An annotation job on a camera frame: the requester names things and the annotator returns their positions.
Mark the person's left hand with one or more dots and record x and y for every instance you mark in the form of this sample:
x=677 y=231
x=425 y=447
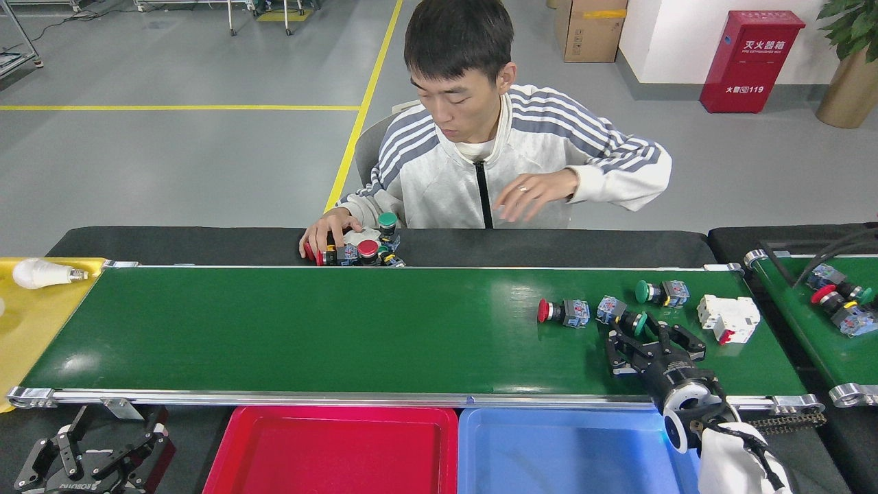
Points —
x=538 y=192

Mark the yellow floor plate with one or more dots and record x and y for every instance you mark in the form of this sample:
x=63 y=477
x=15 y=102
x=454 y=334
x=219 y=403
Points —
x=282 y=15

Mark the metal frame rack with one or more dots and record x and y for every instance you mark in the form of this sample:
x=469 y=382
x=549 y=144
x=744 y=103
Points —
x=14 y=63

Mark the white metal stand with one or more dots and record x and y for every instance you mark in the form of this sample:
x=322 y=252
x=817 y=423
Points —
x=192 y=5

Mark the yellow plastic tray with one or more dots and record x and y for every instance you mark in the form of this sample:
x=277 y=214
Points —
x=34 y=329

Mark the red plastic tray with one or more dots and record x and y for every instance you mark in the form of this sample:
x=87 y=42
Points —
x=329 y=460

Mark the red fire extinguisher cabinet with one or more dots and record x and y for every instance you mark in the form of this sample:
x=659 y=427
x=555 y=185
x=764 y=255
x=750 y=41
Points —
x=748 y=68

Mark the green belt conveyor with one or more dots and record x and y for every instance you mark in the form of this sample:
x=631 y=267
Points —
x=343 y=329
x=809 y=329

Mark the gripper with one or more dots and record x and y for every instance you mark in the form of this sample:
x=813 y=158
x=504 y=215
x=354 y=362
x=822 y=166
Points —
x=82 y=488
x=675 y=376

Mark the white light bulb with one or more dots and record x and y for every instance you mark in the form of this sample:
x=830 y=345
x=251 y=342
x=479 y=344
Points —
x=38 y=273

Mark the potted plant in gold pot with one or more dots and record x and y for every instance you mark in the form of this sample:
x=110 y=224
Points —
x=850 y=89

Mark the brown cardboard box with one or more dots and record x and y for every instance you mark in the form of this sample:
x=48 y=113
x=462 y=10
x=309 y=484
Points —
x=590 y=34

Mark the blue plastic tray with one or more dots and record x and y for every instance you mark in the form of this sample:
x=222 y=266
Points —
x=562 y=460

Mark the person's right hand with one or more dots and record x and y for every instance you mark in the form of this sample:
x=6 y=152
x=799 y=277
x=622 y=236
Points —
x=329 y=226

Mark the person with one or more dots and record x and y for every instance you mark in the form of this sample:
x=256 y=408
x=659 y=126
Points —
x=439 y=178

